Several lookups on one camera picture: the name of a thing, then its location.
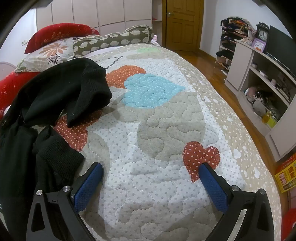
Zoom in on white television cabinet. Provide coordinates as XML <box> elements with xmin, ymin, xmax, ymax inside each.
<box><xmin>224</xmin><ymin>39</ymin><xmax>296</xmax><ymax>163</ymax></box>

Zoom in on yellow bottle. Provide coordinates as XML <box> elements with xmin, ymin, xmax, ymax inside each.
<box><xmin>262</xmin><ymin>111</ymin><xmax>277</xmax><ymax>128</ymax></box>

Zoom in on black cable bundle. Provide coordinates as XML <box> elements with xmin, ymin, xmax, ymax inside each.
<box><xmin>252</xmin><ymin>90</ymin><xmax>274</xmax><ymax>109</ymax></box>

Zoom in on pale pink wardrobe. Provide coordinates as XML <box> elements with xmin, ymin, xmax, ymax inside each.
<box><xmin>36</xmin><ymin>0</ymin><xmax>163</xmax><ymax>35</ymax></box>

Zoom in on hedgehog print bolster pillow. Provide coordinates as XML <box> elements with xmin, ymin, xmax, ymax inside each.
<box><xmin>73</xmin><ymin>24</ymin><xmax>155</xmax><ymax>58</ymax></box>

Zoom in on red embroidered pillow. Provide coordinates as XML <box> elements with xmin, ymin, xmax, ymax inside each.
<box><xmin>24</xmin><ymin>23</ymin><xmax>101</xmax><ymax>54</ymax></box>

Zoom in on ornate black clock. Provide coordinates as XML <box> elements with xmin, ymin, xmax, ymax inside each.
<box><xmin>255</xmin><ymin>22</ymin><xmax>270</xmax><ymax>44</ymax></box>

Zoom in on purple clock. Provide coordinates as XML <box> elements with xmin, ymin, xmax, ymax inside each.
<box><xmin>252</xmin><ymin>38</ymin><xmax>266</xmax><ymax>52</ymax></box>

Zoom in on black pants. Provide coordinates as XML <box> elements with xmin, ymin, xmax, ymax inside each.
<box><xmin>0</xmin><ymin>57</ymin><xmax>113</xmax><ymax>241</ymax></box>

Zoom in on wooden door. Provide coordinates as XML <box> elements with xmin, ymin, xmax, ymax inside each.
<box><xmin>165</xmin><ymin>0</ymin><xmax>204</xmax><ymax>52</ymax></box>

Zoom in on yellow cardboard box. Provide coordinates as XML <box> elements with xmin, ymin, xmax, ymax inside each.
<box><xmin>275</xmin><ymin>154</ymin><xmax>296</xmax><ymax>194</ymax></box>

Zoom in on red bag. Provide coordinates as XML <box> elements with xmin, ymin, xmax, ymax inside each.
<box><xmin>281</xmin><ymin>209</ymin><xmax>296</xmax><ymax>241</ymax></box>

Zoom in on heart patterned quilt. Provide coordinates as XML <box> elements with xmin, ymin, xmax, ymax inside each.
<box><xmin>30</xmin><ymin>43</ymin><xmax>282</xmax><ymax>241</ymax></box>

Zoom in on flat screen television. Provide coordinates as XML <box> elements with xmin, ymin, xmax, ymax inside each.
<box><xmin>266</xmin><ymin>25</ymin><xmax>296</xmax><ymax>73</ymax></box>

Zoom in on floral pillow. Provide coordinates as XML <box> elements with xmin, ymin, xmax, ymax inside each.
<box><xmin>15</xmin><ymin>37</ymin><xmax>80</xmax><ymax>73</ymax></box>

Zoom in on cluttered storage rack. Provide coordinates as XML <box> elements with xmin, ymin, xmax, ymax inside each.
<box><xmin>216</xmin><ymin>17</ymin><xmax>257</xmax><ymax>75</ymax></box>

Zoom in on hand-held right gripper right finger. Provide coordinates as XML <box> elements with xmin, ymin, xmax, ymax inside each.
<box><xmin>198</xmin><ymin>163</ymin><xmax>274</xmax><ymax>241</ymax></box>

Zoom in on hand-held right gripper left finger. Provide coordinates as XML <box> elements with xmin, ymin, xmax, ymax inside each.
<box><xmin>26</xmin><ymin>162</ymin><xmax>104</xmax><ymax>241</ymax></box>

